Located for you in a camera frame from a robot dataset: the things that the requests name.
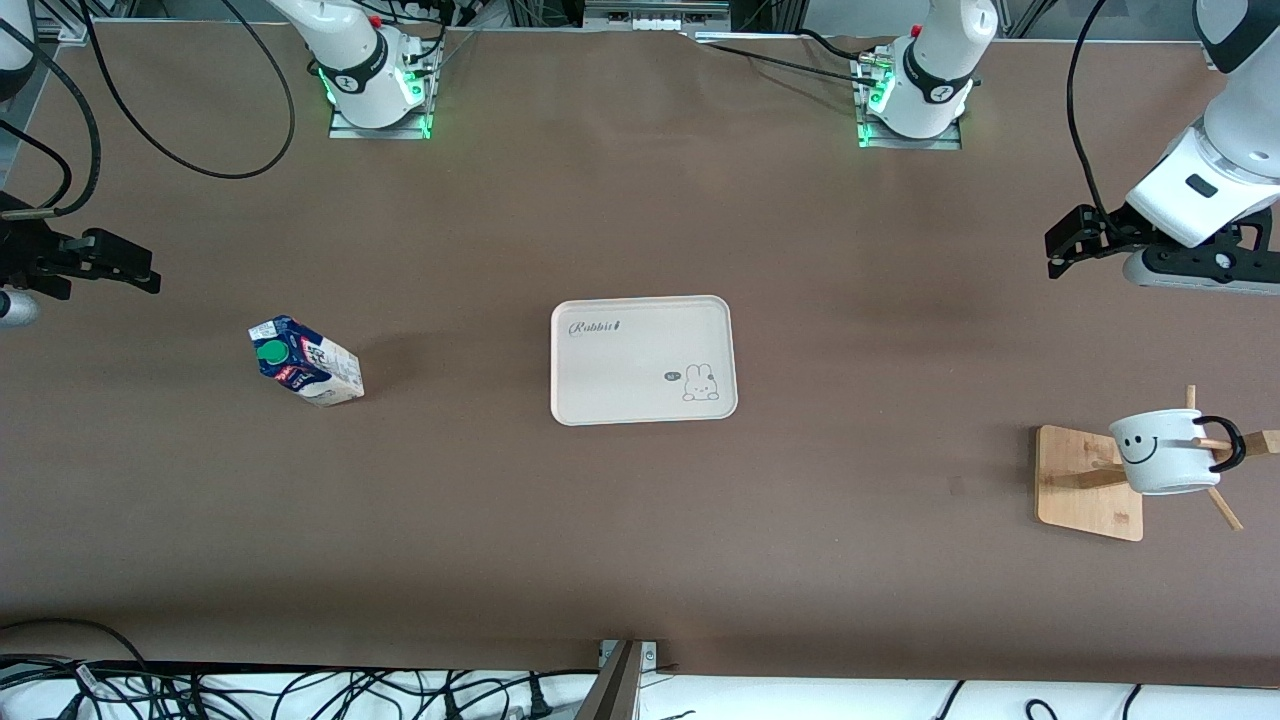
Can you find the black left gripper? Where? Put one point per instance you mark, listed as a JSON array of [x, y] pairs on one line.
[[1117, 228]]

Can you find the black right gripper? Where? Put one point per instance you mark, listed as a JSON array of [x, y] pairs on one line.
[[22, 250]]

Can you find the blue white milk carton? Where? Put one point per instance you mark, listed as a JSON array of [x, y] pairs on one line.
[[305, 365]]

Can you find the white smiley face cup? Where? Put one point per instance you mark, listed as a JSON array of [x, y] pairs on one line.
[[1165, 450]]

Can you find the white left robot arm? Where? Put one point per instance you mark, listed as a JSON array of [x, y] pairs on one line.
[[1225, 170]]

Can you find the wooden cup stand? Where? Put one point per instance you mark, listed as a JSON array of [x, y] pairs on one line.
[[1090, 490]]

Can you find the cream rabbit print tray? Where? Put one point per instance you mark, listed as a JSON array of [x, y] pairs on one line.
[[630, 370]]

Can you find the grey rack equipment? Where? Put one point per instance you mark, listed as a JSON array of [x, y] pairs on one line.
[[655, 12]]

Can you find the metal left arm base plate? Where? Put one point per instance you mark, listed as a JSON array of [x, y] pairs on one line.
[[945, 143]]

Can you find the aluminium frame rail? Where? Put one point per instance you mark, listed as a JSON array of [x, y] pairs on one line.
[[62, 28]]

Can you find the aluminium profile post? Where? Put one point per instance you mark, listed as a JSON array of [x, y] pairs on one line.
[[615, 685]]

